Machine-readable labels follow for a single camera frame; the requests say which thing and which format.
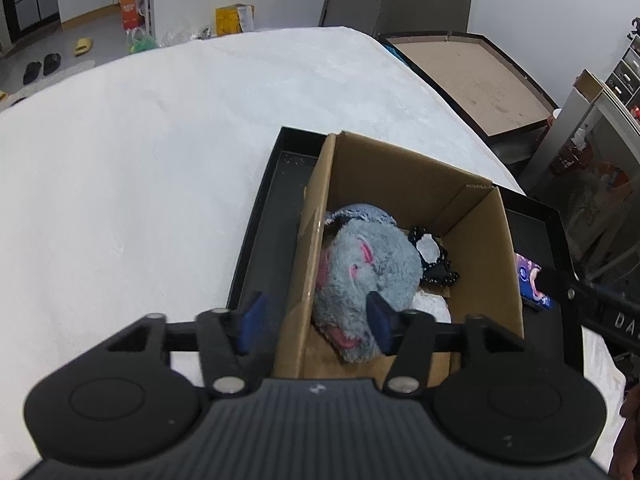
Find red basket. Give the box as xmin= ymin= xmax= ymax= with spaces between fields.
xmin=550 ymin=139 xmax=592 ymax=176

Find brown cardboard box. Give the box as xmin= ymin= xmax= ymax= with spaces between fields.
xmin=272 ymin=130 xmax=526 ymax=393

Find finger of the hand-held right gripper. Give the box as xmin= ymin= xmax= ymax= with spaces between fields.
xmin=537 ymin=265 xmax=587 ymax=312

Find grey drawer organizer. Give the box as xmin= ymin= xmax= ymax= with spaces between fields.
xmin=605 ymin=35 xmax=640 ymax=108

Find person's right hand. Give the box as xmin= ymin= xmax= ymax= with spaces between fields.
xmin=611 ymin=385 xmax=640 ymax=476

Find black dotted pouch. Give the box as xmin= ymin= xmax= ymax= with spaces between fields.
xmin=406 ymin=226 xmax=460 ymax=288

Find blue denim pouch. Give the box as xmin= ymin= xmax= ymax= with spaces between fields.
xmin=324 ymin=203 xmax=398 ymax=233

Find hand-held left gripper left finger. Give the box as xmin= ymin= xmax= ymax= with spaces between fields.
xmin=107 ymin=291 xmax=268 ymax=396

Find grey fluffy plush toy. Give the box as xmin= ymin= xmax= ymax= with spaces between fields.
xmin=312 ymin=225 xmax=423 ymax=363

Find orange box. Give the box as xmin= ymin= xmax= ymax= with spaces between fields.
xmin=118 ymin=0 xmax=147 ymax=31

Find yellow box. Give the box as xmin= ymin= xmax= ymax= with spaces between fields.
xmin=216 ymin=4 xmax=256 ymax=37

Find green bag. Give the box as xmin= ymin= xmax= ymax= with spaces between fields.
xmin=127 ymin=29 xmax=161 ymax=54

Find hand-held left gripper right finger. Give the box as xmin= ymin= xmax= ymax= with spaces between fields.
xmin=366 ymin=291 xmax=526 ymax=397

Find grey desk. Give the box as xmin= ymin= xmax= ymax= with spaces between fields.
xmin=520 ymin=67 xmax=640 ymax=281

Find white soft pouch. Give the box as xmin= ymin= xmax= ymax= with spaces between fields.
xmin=411 ymin=292 xmax=452 ymax=325

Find black tray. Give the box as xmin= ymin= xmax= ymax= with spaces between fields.
xmin=226 ymin=126 xmax=586 ymax=376

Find blue tissue packet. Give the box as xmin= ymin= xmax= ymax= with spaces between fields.
xmin=515 ymin=253 xmax=559 ymax=312

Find brown board with black frame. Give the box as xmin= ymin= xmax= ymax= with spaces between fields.
xmin=377 ymin=32 xmax=561 ymax=140

